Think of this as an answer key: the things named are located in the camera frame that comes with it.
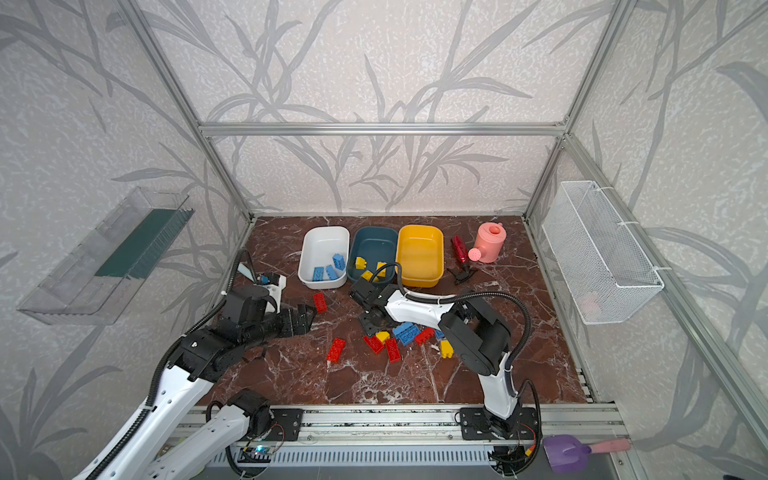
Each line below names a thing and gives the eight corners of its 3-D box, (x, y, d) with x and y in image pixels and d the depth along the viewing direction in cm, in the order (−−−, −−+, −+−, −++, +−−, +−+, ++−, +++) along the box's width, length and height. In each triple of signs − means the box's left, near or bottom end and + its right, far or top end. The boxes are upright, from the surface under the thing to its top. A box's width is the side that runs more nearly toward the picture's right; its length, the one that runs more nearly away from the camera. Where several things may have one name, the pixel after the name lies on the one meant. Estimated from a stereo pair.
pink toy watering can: (462, 272, 106) (468, 252, 97) (475, 238, 116) (482, 217, 107) (489, 282, 103) (498, 262, 94) (500, 246, 113) (509, 225, 104)
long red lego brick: (326, 360, 86) (324, 357, 84) (336, 339, 90) (335, 336, 88) (336, 364, 85) (335, 361, 84) (346, 343, 89) (345, 340, 88)
